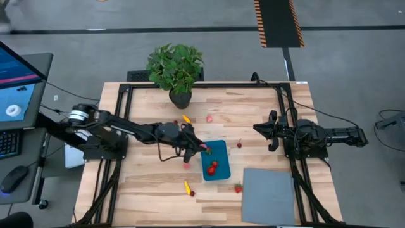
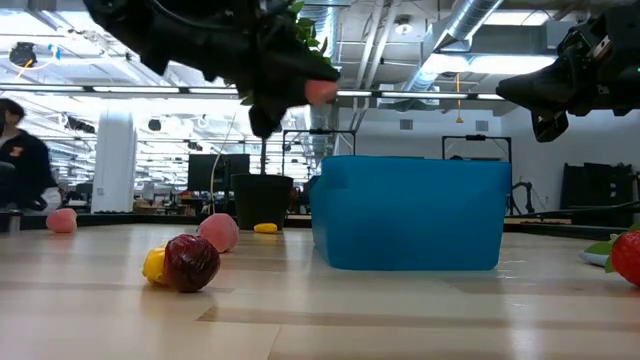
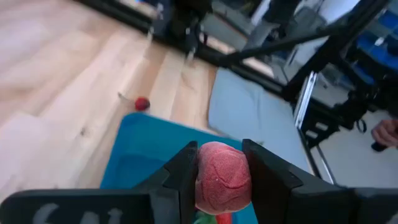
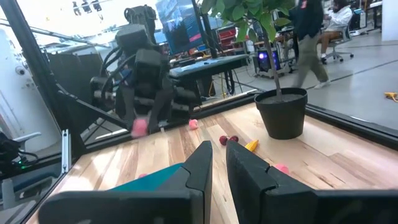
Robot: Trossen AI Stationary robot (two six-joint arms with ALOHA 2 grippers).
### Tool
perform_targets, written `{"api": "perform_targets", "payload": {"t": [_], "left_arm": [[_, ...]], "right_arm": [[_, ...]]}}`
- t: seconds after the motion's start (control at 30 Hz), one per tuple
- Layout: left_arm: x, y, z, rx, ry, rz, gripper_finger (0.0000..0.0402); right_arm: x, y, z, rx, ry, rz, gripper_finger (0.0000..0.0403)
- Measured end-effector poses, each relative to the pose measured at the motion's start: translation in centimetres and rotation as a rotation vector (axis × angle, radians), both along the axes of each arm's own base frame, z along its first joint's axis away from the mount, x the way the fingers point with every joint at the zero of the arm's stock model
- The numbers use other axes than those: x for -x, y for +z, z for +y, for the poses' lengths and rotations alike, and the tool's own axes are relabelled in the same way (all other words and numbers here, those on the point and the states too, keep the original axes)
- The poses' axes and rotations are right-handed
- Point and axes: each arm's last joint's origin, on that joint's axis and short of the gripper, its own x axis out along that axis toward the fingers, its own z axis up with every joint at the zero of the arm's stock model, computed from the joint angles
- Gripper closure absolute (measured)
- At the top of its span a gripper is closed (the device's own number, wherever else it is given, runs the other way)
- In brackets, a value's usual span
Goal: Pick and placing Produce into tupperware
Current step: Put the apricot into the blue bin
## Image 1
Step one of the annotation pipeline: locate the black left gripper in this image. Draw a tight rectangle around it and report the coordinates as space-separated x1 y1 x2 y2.
163 122 206 153

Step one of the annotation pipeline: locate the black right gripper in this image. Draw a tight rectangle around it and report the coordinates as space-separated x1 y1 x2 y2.
252 110 299 146

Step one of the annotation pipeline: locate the blue plastic tupperware container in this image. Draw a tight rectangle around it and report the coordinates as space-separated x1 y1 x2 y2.
200 139 232 182

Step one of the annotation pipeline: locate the grey square container lid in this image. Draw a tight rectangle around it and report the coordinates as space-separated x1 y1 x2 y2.
241 167 297 226

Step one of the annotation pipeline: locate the green potted plant black pot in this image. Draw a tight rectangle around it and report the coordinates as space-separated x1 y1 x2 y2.
146 42 206 110

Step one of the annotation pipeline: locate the black perforated floor grate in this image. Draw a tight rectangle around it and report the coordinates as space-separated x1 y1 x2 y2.
126 70 205 82

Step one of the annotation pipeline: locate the black hazard-striped floor mat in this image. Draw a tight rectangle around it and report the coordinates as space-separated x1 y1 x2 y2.
253 0 305 49

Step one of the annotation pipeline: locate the white box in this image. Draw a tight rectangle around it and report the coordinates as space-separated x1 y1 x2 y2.
64 142 85 169

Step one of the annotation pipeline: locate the grey stand foot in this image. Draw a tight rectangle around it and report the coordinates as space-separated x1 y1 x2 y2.
375 111 405 130

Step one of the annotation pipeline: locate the black desk support bar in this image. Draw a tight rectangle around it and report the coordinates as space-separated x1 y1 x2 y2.
34 111 88 152

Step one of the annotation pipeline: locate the grey computer desk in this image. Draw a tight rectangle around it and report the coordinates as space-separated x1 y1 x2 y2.
0 52 54 206

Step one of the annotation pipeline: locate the black computer mouse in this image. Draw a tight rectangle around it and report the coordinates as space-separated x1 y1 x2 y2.
0 165 30 194

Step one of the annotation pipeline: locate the black backlit keyboard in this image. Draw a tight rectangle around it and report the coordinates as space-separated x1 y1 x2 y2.
0 129 22 160

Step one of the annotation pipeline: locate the black office chair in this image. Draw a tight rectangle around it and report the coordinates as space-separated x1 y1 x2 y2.
0 211 34 228

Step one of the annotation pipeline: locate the computer monitor blue screen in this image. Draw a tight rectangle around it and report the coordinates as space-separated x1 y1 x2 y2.
0 41 49 131

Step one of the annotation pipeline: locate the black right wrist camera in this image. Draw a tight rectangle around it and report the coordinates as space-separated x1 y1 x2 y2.
268 136 280 153

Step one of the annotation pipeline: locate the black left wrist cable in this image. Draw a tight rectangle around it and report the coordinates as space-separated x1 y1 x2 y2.
157 139 184 162

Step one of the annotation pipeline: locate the black power cable with plug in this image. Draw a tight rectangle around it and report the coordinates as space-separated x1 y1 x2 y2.
251 72 357 123

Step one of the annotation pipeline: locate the black aluminium table frame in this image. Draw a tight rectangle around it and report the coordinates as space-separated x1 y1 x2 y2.
72 82 346 228

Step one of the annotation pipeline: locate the thin black cable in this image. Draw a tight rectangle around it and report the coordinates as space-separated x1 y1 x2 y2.
46 80 101 103
40 103 73 115

